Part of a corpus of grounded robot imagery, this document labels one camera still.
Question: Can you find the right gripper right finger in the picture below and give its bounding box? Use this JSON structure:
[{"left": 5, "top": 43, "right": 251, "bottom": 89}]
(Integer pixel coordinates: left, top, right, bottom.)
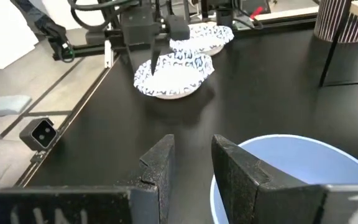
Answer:
[{"left": 211, "top": 134, "right": 326, "bottom": 224}]

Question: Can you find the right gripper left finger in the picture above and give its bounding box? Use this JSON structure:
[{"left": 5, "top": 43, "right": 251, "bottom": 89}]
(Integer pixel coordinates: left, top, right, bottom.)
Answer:
[{"left": 128, "top": 134, "right": 176, "bottom": 224}]

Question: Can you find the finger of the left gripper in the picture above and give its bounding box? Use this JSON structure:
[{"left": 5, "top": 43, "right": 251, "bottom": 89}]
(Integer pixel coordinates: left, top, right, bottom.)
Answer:
[{"left": 150, "top": 38, "right": 162, "bottom": 77}]

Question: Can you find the blue floral paper bowl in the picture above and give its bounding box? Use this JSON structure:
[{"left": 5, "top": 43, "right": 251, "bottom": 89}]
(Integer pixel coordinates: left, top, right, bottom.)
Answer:
[
  {"left": 169, "top": 22, "right": 235, "bottom": 57},
  {"left": 133, "top": 50, "right": 216, "bottom": 100}
]

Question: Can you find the blue plastic bowl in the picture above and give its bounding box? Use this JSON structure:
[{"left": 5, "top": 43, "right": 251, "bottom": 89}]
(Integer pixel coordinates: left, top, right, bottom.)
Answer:
[{"left": 209, "top": 134, "right": 358, "bottom": 224}]

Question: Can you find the white panel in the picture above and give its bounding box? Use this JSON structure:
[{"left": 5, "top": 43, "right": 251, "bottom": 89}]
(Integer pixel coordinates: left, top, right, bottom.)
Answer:
[{"left": 0, "top": 0, "right": 39, "bottom": 77}]

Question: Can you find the grey upholstered seat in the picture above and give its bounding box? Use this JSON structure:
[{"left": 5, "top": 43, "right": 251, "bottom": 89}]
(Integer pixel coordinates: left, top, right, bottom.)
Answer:
[{"left": 0, "top": 136, "right": 36, "bottom": 196}]

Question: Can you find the striped cylindrical container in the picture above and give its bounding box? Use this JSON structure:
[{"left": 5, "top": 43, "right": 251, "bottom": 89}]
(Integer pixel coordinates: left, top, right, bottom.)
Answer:
[{"left": 313, "top": 0, "right": 358, "bottom": 44}]

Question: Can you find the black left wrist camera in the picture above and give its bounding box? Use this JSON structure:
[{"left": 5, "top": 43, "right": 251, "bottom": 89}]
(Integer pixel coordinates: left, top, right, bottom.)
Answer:
[{"left": 165, "top": 14, "right": 191, "bottom": 42}]

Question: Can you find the aluminium table frame rail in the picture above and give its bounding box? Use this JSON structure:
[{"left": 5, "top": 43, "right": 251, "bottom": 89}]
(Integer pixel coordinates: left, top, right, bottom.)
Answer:
[{"left": 52, "top": 7, "right": 319, "bottom": 69}]

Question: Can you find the black looped cable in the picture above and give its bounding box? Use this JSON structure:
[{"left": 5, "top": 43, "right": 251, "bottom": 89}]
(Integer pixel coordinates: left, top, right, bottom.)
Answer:
[{"left": 67, "top": 0, "right": 138, "bottom": 32}]

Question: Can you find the black cable chain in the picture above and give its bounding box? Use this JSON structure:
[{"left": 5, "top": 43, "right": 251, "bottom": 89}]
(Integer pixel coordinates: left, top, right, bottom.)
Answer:
[{"left": 9, "top": 0, "right": 76, "bottom": 63}]

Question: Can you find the red handled tool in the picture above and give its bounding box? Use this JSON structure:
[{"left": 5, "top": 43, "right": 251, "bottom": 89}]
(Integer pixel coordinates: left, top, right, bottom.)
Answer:
[{"left": 249, "top": 6, "right": 265, "bottom": 21}]

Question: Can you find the black table-level camera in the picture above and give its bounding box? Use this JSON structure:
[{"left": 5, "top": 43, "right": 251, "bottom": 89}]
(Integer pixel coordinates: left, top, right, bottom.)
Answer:
[{"left": 19, "top": 117, "right": 59, "bottom": 152}]

